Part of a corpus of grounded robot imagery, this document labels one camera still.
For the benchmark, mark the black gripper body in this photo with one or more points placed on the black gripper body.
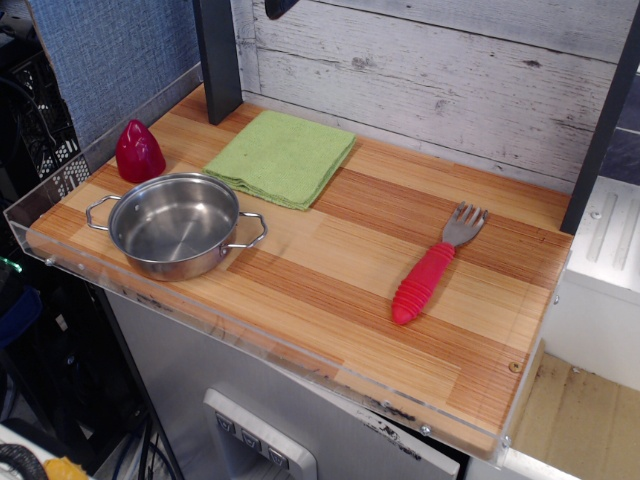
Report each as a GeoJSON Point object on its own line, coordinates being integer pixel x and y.
{"type": "Point", "coordinates": [275, 9]}

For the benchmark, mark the green folded cloth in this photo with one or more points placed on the green folded cloth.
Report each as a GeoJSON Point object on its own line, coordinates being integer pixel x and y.
{"type": "Point", "coordinates": [282, 159]}

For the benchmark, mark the red pepper toy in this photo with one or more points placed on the red pepper toy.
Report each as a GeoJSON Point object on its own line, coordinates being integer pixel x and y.
{"type": "Point", "coordinates": [138, 154]}

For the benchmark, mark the black plastic crate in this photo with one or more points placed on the black plastic crate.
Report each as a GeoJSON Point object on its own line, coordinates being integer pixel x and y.
{"type": "Point", "coordinates": [43, 127]}

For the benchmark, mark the clear acrylic table guard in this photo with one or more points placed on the clear acrylic table guard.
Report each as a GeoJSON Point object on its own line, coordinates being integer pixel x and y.
{"type": "Point", "coordinates": [314, 297]}

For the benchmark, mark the silver toy cabinet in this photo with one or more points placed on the silver toy cabinet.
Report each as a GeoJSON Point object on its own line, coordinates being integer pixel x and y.
{"type": "Point", "coordinates": [178, 364]}

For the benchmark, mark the yellow object bottom left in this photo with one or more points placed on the yellow object bottom left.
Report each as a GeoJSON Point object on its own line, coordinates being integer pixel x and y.
{"type": "Point", "coordinates": [63, 469]}

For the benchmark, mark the dark vertical post left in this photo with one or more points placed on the dark vertical post left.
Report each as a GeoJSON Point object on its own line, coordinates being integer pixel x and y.
{"type": "Point", "coordinates": [219, 58]}

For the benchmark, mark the dark vertical post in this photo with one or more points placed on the dark vertical post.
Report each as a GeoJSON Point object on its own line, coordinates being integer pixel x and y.
{"type": "Point", "coordinates": [615, 100]}
{"type": "Point", "coordinates": [219, 58]}

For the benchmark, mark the red handled fork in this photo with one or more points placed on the red handled fork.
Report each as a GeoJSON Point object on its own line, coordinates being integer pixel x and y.
{"type": "Point", "coordinates": [417, 288]}

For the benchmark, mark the dark vertical post right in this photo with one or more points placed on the dark vertical post right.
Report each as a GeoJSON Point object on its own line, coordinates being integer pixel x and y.
{"type": "Point", "coordinates": [615, 100]}

